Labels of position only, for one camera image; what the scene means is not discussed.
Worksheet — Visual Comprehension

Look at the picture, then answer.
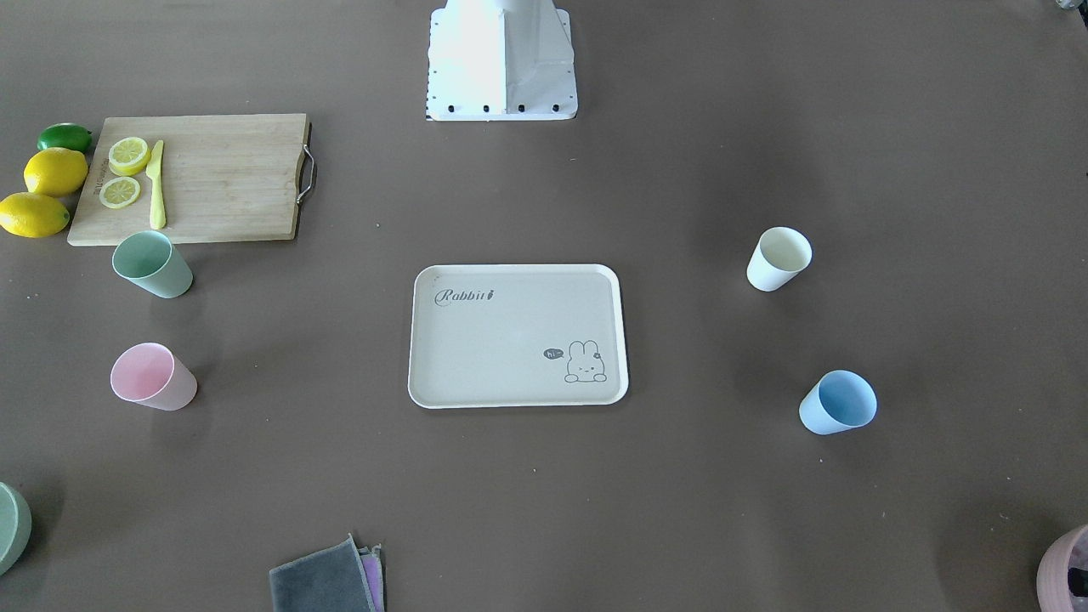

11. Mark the green bowl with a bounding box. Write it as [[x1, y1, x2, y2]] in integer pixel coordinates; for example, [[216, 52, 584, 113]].
[[0, 484, 32, 575]]

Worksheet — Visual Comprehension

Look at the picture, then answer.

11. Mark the blue cup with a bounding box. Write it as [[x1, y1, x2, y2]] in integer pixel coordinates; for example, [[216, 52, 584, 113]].
[[799, 371, 877, 434]]

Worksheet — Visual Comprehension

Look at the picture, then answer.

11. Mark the pink cup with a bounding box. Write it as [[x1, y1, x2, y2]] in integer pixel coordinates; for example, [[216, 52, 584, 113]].
[[110, 343, 198, 411]]

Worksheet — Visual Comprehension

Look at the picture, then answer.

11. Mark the beige rabbit tray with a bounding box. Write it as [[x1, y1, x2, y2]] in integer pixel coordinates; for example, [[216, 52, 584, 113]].
[[407, 264, 629, 408]]

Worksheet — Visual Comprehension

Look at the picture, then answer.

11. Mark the lemon slice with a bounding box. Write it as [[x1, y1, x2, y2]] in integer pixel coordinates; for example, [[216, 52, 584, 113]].
[[98, 178, 141, 209], [106, 137, 152, 178]]

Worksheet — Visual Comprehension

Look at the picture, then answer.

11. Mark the green lime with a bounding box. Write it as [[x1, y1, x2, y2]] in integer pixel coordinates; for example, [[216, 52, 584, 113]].
[[37, 122, 94, 154]]

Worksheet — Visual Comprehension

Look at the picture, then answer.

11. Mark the cream cup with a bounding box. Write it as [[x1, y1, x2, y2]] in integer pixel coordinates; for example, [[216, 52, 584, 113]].
[[746, 227, 813, 292]]

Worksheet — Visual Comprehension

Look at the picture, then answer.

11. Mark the purple cloth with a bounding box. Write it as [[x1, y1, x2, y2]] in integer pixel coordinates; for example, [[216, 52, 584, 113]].
[[359, 544, 385, 612]]

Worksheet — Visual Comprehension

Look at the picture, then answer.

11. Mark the green cup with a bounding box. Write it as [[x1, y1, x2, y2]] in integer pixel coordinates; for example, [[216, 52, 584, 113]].
[[111, 231, 193, 298]]

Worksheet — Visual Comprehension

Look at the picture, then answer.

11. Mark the wooden cutting board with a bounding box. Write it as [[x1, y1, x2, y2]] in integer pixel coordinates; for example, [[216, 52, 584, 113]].
[[67, 113, 310, 247]]

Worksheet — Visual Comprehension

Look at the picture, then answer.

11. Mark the pink bowl with ice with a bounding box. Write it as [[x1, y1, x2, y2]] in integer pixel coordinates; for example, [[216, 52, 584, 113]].
[[1036, 525, 1087, 611]]

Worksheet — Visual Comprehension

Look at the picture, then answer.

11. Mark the whole lemon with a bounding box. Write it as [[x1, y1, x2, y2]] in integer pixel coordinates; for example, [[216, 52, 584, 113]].
[[23, 147, 88, 197], [1, 191, 71, 238]]

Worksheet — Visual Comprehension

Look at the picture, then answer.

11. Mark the grey folded cloth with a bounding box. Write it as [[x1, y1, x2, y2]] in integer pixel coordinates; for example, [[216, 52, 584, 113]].
[[269, 537, 373, 611]]

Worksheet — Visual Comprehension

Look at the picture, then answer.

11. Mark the yellow plastic knife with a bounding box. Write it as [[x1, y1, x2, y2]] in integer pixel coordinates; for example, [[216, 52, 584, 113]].
[[144, 140, 166, 231]]

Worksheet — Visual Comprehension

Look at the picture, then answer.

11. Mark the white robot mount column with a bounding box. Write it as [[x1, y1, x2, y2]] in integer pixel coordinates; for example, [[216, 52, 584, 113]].
[[425, 1, 578, 122]]

